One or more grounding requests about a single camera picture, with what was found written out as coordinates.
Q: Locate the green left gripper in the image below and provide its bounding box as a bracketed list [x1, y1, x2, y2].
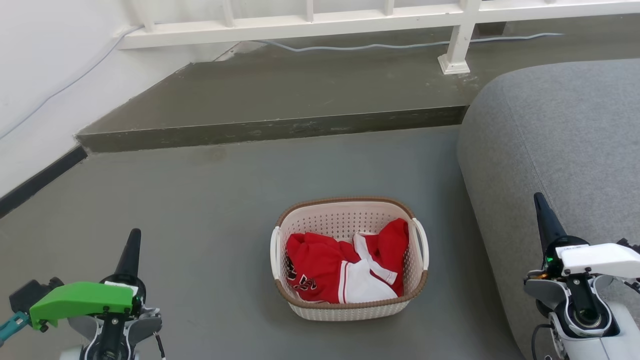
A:
[29, 228, 147, 331]

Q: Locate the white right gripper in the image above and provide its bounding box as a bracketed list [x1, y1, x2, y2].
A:
[533, 192, 640, 279]

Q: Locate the cream perforated laundry basket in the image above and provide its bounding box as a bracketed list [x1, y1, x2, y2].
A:
[270, 196, 430, 322]

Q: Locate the grey fabric sofa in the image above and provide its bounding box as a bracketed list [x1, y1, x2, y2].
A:
[456, 58, 640, 360]

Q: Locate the black baseboard strip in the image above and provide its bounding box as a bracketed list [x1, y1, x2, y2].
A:
[0, 145, 88, 219]

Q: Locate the red and white jersey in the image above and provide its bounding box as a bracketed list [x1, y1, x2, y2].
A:
[285, 218, 410, 305]

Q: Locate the raised concrete step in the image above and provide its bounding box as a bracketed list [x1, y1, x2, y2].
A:
[76, 15, 640, 153]

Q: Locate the white wooden railing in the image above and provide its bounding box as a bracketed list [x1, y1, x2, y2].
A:
[116, 0, 640, 76]

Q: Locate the black camera box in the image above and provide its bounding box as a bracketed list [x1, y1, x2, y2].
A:
[9, 277, 65, 316]

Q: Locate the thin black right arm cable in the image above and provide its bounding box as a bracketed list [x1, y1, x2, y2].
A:
[530, 322, 553, 360]

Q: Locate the teal cable connector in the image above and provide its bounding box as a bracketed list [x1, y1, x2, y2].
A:
[0, 311, 31, 347]

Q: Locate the thin grey wall cable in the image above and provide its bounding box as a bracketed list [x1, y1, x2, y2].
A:
[0, 25, 143, 141]

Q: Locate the grey floor cable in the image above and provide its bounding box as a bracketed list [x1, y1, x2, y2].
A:
[255, 32, 565, 53]

